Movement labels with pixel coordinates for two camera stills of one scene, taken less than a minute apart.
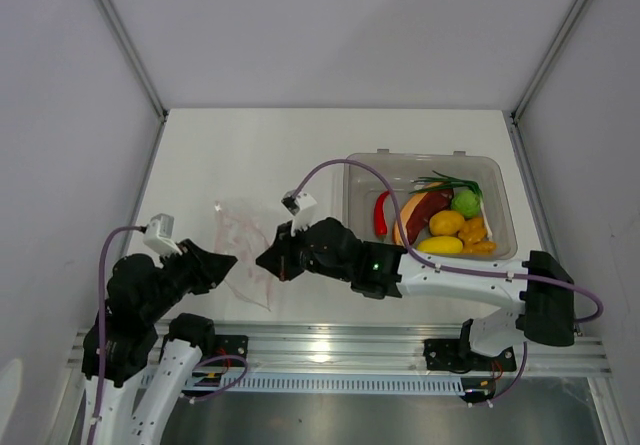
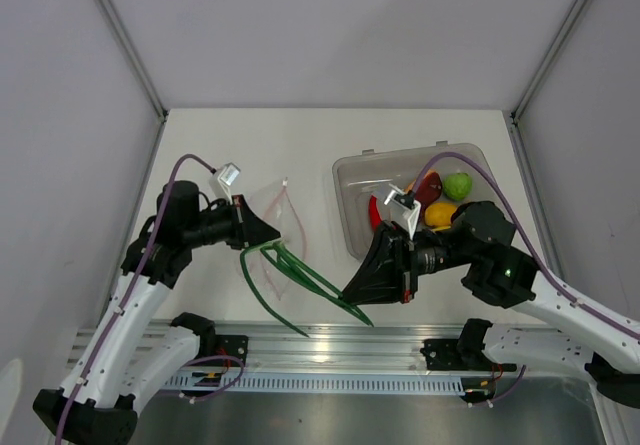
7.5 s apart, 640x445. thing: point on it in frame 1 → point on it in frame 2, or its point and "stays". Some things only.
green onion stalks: x=438 y=180 → x=294 y=265
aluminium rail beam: x=310 y=347 stays
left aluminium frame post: x=125 y=40 stays
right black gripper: x=279 y=258 → x=389 y=272
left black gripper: x=208 y=269 → x=248 y=228
